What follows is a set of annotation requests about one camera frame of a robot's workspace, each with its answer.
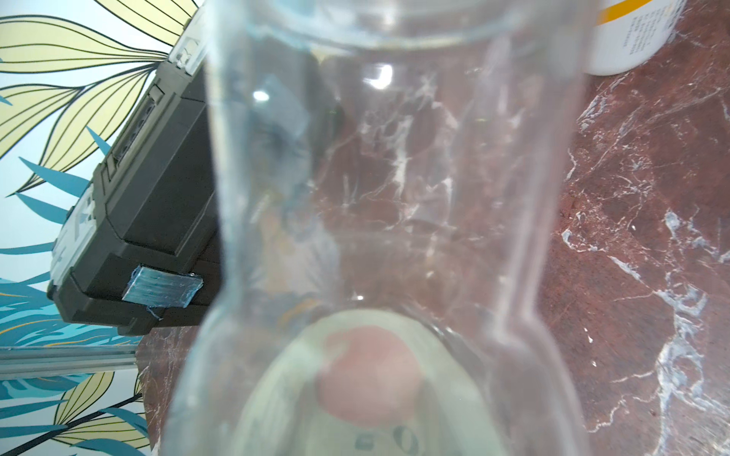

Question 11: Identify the small clear bottle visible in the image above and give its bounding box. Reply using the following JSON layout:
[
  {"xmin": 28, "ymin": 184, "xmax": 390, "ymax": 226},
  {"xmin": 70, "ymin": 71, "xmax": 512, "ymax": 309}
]
[{"xmin": 160, "ymin": 1, "xmax": 597, "ymax": 455}]

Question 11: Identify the large white label bottle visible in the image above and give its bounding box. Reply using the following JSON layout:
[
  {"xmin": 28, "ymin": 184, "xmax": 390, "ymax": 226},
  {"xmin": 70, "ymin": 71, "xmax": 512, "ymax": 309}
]
[{"xmin": 586, "ymin": 0, "xmax": 686, "ymax": 76}]

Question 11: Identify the black plastic toolbox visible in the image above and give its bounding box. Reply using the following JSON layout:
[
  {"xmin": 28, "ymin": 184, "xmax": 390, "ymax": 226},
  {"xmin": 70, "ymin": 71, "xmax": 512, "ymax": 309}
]
[{"xmin": 46, "ymin": 5, "xmax": 343, "ymax": 336}]

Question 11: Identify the left aluminium corner post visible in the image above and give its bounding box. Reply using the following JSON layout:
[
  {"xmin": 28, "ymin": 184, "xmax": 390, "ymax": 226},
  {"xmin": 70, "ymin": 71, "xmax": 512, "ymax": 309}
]
[{"xmin": 1, "ymin": 346, "xmax": 136, "ymax": 380}]

